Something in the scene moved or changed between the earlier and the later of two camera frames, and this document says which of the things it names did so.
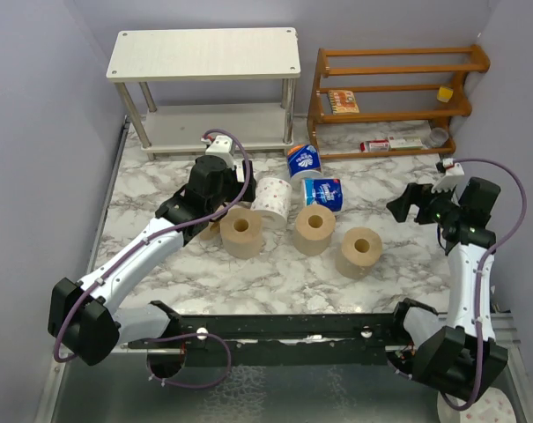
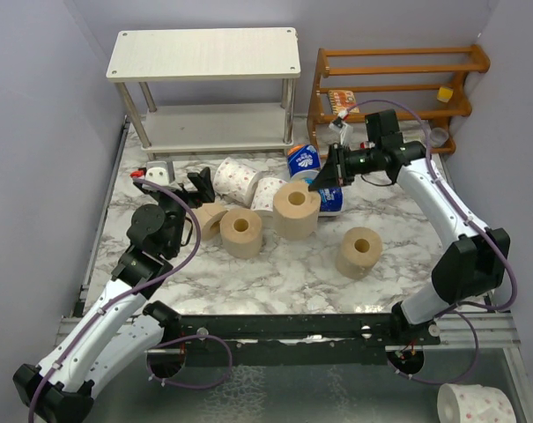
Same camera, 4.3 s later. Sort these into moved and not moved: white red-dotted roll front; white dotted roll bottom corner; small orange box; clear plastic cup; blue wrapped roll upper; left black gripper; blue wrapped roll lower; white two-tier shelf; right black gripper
Moved: left black gripper; right black gripper
Not moved: blue wrapped roll lower; white two-tier shelf; small orange box; clear plastic cup; white dotted roll bottom corner; white red-dotted roll front; blue wrapped roll upper
